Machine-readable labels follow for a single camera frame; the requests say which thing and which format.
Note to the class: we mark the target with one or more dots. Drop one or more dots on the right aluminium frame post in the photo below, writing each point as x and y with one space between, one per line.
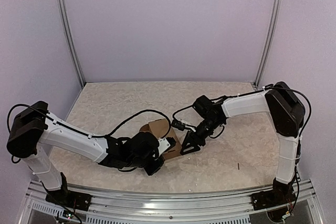
268 42

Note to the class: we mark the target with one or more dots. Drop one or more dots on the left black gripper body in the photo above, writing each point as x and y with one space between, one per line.
151 170

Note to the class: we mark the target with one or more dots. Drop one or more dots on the brown cardboard paper box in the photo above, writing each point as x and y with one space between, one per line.
160 129

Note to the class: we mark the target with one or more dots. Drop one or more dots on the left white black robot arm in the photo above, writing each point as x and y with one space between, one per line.
36 125

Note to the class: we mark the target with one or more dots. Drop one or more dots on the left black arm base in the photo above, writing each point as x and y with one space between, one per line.
69 199

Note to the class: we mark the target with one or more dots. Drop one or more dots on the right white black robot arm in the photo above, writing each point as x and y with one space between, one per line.
287 114

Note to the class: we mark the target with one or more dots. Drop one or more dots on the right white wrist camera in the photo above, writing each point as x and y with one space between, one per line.
180 125

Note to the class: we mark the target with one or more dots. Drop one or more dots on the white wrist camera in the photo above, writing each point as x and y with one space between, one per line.
165 144
180 125

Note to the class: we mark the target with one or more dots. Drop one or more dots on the left aluminium frame post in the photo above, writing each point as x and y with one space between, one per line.
70 42

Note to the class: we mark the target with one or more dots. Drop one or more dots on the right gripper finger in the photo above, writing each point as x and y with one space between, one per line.
188 148
187 138

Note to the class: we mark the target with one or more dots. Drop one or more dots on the front aluminium frame rail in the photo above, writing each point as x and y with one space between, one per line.
113 206

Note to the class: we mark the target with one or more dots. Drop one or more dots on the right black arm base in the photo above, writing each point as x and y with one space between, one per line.
271 198

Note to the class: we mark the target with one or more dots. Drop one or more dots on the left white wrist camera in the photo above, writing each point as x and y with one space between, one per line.
165 144

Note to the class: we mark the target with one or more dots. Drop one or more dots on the aluminium frame post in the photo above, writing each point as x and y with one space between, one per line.
268 42
70 42

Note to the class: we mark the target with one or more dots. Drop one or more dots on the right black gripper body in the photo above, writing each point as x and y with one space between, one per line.
200 140

